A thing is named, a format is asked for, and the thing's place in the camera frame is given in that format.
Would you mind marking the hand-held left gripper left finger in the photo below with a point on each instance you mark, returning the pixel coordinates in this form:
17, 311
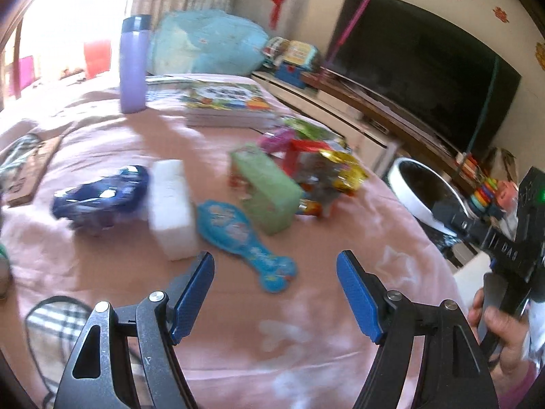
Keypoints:
193, 294

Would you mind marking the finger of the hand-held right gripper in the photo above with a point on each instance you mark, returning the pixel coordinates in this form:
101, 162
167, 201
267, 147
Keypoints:
462, 221

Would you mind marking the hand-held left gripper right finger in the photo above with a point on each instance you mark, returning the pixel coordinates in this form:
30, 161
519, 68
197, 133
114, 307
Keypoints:
357, 298

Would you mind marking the white-rimmed trash bin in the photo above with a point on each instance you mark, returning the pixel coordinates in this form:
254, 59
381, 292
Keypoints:
404, 196

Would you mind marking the blue spoon-shaped packet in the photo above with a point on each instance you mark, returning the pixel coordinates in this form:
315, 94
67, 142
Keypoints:
234, 230

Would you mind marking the red wrapper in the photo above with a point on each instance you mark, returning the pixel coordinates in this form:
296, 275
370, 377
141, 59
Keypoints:
304, 149

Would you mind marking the person's right forearm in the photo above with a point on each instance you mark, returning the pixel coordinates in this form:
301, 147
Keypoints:
519, 392

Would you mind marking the person's right hand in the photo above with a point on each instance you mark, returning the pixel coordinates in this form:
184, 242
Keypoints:
511, 336

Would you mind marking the orange toy cash register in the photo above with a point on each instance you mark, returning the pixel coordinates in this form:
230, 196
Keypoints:
468, 166

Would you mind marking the white furniture piece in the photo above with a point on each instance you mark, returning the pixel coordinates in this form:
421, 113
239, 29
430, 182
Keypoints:
470, 277

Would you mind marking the white foam block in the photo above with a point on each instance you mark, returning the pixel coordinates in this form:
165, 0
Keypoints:
172, 208

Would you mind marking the clear plastic wrapper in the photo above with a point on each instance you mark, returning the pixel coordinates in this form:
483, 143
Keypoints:
319, 187

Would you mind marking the gold foil wrapper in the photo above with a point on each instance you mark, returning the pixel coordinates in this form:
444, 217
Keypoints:
347, 172

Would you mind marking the green sponge block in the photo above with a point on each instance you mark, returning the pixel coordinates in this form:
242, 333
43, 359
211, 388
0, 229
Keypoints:
268, 187

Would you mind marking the blue toy car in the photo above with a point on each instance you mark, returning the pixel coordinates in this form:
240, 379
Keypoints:
102, 198

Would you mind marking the checked cloth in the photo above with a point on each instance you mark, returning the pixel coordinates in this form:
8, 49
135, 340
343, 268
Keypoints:
47, 332

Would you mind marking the large black television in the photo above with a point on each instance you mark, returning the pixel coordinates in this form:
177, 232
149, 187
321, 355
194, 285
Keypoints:
417, 64

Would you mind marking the green wrapper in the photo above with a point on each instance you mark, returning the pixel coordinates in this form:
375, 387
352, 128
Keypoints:
308, 128

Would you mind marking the white television stand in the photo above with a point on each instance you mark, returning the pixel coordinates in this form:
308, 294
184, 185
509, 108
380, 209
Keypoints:
323, 102

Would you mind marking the wooden board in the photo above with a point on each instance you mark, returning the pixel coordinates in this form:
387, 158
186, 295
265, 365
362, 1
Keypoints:
34, 174

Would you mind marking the pink stick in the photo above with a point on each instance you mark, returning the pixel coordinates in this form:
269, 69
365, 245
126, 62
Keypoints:
347, 30

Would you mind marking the blue toy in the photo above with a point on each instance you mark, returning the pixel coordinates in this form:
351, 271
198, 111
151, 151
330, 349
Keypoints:
289, 76

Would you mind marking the purple thermos bottle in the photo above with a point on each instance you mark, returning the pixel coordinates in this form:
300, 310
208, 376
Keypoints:
134, 68

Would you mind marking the teal floral cloth cover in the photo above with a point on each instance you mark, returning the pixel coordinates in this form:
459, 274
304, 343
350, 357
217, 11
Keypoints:
204, 42

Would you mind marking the red pot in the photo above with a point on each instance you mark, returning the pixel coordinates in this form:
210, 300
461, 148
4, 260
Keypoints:
98, 57

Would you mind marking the magenta container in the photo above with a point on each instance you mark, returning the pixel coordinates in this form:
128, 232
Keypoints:
26, 70

